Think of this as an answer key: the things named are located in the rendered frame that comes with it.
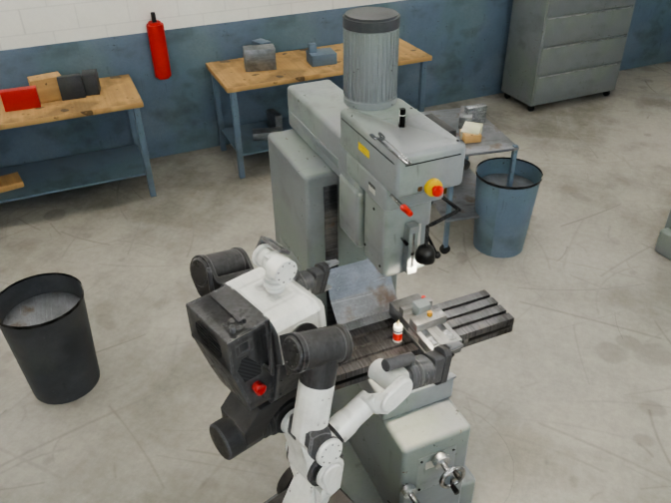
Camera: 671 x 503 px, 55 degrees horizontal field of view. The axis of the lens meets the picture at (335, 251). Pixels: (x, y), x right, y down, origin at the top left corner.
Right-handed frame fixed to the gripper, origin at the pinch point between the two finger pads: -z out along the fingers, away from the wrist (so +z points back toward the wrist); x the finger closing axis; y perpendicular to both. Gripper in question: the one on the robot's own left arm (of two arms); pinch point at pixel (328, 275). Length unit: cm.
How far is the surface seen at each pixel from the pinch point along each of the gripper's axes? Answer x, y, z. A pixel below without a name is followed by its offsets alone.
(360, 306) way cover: -45, 20, -58
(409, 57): 6, 244, -356
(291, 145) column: 14, 73, -44
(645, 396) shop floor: -86, -85, -210
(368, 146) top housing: 43.2, 9.8, -15.4
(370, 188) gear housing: 27.7, 7.4, -20.2
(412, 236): 14.9, -9.3, -30.6
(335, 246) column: -19, 36, -48
